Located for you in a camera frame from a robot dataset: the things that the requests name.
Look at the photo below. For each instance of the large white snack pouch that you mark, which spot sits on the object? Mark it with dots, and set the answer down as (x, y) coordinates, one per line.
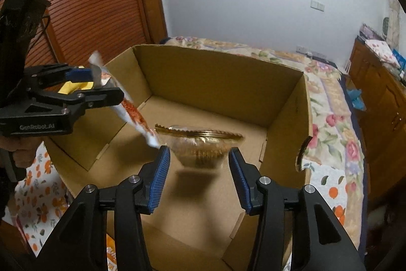
(126, 110)

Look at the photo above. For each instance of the white wall switch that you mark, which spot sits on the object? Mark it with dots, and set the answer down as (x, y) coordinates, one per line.
(317, 6)

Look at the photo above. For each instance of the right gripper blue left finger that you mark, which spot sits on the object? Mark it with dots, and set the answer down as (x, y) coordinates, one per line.
(79, 240)

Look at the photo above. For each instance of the left hand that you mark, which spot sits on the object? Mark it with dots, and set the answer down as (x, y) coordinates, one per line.
(23, 149)

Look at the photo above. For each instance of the blue cloth on floor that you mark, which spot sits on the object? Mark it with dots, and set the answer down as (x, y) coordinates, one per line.
(356, 99)

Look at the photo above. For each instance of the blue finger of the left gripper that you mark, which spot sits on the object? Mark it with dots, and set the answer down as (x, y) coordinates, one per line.
(55, 74)
(83, 99)

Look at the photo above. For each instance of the folded floral cloth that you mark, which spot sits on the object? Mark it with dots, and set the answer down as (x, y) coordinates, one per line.
(382, 50)

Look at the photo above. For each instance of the clear grain bar packet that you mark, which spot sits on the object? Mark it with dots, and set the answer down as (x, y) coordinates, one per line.
(199, 148)

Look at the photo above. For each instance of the yellow plush toy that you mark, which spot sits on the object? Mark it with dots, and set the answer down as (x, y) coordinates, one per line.
(70, 87)

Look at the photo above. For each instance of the wall power strip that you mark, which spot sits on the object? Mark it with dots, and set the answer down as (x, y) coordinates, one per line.
(308, 52)

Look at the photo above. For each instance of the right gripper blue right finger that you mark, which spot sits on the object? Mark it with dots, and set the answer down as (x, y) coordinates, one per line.
(320, 242)

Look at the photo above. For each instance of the orange print bed blanket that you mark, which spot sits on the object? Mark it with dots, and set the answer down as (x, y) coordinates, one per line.
(38, 202)

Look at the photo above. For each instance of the wooden sideboard cabinet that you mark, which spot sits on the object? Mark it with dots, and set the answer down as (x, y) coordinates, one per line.
(383, 121)

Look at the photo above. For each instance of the brown cardboard box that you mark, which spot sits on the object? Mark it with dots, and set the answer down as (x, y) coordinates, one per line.
(199, 103)

